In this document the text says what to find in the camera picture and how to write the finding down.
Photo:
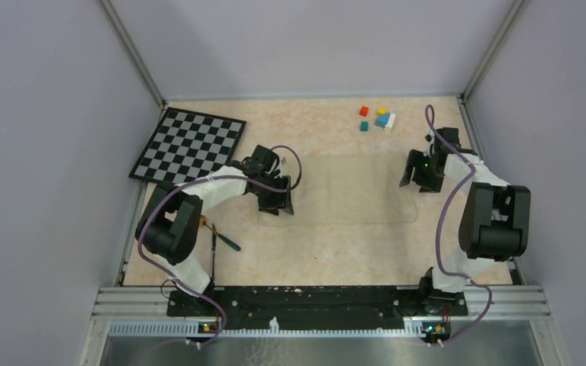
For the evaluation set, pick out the white block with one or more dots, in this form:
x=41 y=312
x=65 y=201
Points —
x=391 y=118

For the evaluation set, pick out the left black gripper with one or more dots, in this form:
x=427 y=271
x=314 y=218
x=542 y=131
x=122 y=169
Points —
x=280 y=200

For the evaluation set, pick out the blue block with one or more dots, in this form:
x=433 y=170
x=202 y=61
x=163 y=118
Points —
x=381 y=120

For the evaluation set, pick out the beige cloth napkin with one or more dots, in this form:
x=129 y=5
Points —
x=356 y=189

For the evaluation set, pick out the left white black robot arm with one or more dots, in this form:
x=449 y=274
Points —
x=168 y=228

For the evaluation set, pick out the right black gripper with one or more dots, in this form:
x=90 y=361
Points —
x=416 y=158

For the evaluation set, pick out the black grey checkerboard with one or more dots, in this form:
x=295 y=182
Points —
x=187 y=145

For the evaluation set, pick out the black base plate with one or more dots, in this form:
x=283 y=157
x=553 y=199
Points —
x=317 y=307

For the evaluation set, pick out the red cube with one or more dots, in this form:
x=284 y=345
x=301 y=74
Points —
x=364 y=110

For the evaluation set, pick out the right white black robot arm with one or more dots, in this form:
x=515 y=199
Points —
x=494 y=226

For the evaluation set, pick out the aluminium frame rail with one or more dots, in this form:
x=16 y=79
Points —
x=505 y=325

